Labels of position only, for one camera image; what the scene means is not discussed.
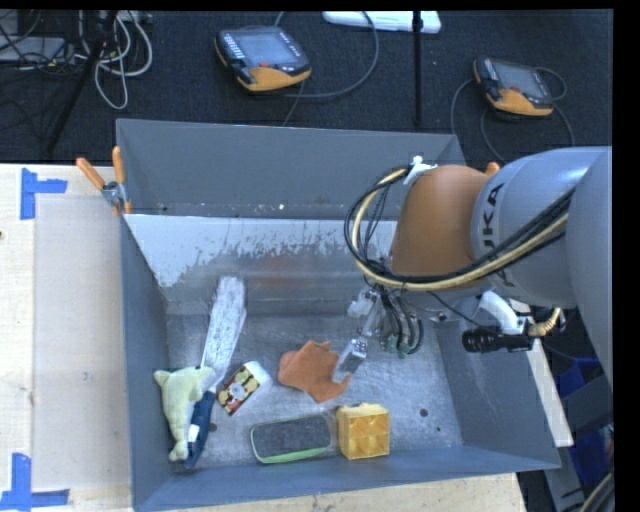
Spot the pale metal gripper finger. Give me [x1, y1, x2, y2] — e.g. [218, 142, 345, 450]
[331, 337, 361, 382]
[342, 341, 370, 385]

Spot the orange cloth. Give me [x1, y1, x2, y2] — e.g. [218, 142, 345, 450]
[276, 339, 354, 405]

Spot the yellow plastic block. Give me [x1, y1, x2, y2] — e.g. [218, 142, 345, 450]
[335, 402, 392, 462]

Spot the grey metal bin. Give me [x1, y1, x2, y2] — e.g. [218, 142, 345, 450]
[115, 117, 564, 512]

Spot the grey sponge with green edge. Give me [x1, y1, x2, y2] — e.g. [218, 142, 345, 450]
[249, 413, 335, 466]

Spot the red and yellow patterned box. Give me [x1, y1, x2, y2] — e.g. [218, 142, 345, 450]
[215, 360, 274, 418]

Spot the dark blue pen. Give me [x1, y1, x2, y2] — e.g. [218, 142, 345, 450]
[181, 389, 217, 472]

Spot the pale green toy dolphin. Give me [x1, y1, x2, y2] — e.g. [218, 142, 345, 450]
[152, 365, 217, 463]

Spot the pale wood flat board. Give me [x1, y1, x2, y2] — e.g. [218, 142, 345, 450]
[31, 191, 135, 503]

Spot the black cylinder on white bracket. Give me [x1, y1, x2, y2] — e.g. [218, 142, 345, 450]
[461, 289, 537, 355]

